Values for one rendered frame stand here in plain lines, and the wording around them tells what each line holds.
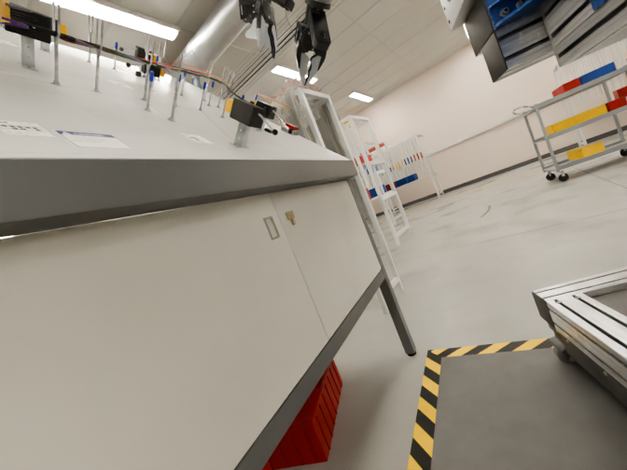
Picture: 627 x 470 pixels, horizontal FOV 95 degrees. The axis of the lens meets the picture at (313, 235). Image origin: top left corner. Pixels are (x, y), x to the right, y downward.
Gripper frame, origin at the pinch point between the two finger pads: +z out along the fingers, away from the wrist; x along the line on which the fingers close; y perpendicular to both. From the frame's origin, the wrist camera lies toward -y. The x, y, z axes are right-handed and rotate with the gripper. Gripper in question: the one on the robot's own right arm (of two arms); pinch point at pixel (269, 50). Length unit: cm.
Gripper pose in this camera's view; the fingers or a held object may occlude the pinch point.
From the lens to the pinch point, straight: 108.7
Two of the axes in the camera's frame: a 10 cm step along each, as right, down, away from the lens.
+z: 0.4, 9.6, 2.8
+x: -3.5, 2.8, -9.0
